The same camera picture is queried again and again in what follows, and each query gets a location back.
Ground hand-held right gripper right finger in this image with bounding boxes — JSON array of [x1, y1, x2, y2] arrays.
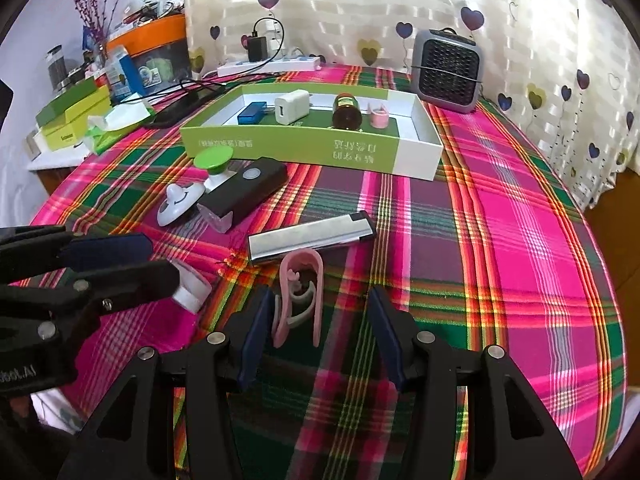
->
[[369, 287, 583, 480]]

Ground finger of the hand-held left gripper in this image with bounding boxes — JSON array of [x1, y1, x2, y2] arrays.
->
[[0, 259, 181, 341], [0, 225, 154, 281]]

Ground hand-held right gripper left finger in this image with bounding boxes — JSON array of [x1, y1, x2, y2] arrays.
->
[[65, 285, 275, 480]]

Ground small white round jar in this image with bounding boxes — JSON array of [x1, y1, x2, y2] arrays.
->
[[167, 260, 213, 311]]

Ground pink plastic clip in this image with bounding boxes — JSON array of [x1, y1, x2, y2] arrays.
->
[[367, 102, 392, 130], [271, 249, 325, 350]]

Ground white round smiley gadget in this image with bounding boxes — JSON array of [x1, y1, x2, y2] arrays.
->
[[156, 183, 207, 227]]

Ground silver and black lighter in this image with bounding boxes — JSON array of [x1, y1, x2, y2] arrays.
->
[[247, 211, 377, 267]]

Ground green-topped white suction knob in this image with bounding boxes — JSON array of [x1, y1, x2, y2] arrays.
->
[[193, 152, 236, 191]]

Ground black bicycle light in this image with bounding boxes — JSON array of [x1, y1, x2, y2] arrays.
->
[[196, 156, 289, 233]]

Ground green and white cardboard box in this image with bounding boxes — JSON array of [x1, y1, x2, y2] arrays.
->
[[179, 84, 443, 181]]

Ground blue USB device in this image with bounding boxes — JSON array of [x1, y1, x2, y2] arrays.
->
[[237, 102, 268, 125]]

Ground brown bottle with red cap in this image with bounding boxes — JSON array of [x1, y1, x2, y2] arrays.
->
[[331, 92, 363, 131]]

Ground white USB wall charger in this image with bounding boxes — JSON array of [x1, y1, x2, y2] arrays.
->
[[274, 90, 311, 126]]

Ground lime green flat box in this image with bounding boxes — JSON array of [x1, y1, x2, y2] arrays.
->
[[42, 85, 113, 151]]

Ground green tissue pack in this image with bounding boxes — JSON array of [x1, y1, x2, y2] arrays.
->
[[86, 102, 156, 156]]

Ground pink green plaid tablecloth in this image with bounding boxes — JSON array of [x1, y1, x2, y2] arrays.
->
[[15, 62, 628, 480]]

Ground dark green flat box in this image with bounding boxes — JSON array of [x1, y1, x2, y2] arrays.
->
[[35, 80, 98, 126]]

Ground black smartphone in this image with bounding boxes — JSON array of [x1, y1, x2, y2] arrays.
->
[[150, 91, 211, 128]]

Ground blue and white carton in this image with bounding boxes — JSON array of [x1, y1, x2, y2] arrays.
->
[[105, 45, 146, 101]]

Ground glass jar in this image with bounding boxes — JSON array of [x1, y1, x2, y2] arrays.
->
[[46, 46, 68, 93]]

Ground orange-rimmed round container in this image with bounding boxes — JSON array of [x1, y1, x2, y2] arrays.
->
[[106, 14, 191, 96]]

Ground pile of small packages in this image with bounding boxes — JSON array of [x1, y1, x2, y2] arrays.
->
[[117, 0, 186, 28]]

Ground white power strip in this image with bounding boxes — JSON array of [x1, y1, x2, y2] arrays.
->
[[216, 55, 322, 78]]

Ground purple flower branches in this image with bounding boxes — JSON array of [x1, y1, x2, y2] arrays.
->
[[62, 0, 138, 56]]

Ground white plug adapter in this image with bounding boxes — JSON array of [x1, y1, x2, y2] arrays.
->
[[257, 20, 283, 61]]

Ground grey mini heater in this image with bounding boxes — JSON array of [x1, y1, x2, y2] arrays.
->
[[411, 28, 486, 113]]

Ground heart print curtain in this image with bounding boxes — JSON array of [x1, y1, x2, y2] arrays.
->
[[182, 0, 640, 211]]

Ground black cable on tablecloth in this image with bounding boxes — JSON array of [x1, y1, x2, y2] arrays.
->
[[175, 77, 241, 106]]

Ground black adapter cable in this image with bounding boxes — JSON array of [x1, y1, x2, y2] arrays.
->
[[252, 16, 289, 63]]

